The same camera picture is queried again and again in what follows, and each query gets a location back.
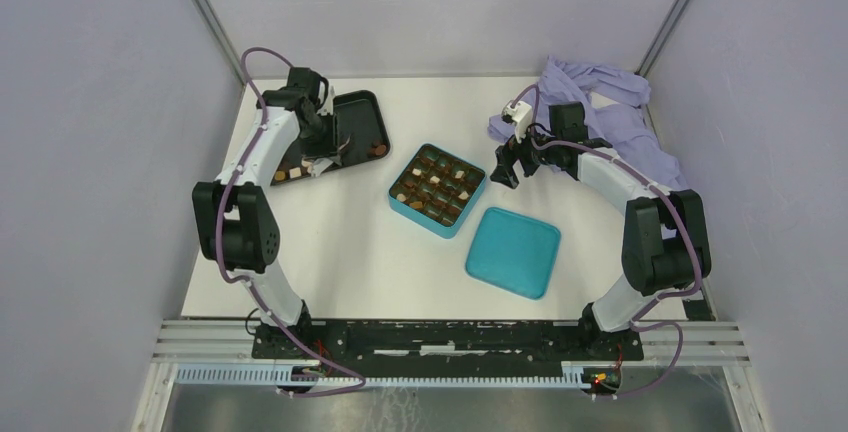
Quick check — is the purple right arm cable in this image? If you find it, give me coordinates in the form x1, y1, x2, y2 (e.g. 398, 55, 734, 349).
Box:
513, 83, 705, 400

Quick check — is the teal box lid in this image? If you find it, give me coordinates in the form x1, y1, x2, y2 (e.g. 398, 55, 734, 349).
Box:
465, 207, 561, 300

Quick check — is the teal chocolate box with dividers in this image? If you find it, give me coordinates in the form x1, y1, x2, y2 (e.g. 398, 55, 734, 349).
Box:
388, 143, 487, 239

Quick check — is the black chocolate tray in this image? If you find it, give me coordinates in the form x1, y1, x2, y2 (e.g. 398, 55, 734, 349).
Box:
271, 90, 391, 186

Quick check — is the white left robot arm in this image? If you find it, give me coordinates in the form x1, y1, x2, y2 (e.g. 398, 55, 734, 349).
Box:
192, 67, 343, 360

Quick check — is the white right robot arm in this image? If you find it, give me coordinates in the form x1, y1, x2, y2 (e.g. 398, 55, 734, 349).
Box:
490, 99, 711, 360

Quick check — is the white cable duct rail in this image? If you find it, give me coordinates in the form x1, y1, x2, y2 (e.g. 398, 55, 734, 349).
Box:
173, 362, 624, 389

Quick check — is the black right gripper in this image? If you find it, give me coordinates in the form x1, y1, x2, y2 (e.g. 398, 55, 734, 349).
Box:
490, 117, 562, 189

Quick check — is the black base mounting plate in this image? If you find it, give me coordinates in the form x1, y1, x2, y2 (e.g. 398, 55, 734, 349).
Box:
293, 319, 644, 361

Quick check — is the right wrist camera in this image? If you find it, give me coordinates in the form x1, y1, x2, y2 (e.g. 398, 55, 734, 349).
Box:
501, 101, 534, 143

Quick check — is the lavender crumpled cloth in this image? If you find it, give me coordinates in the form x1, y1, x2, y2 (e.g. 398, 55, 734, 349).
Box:
506, 56, 689, 190

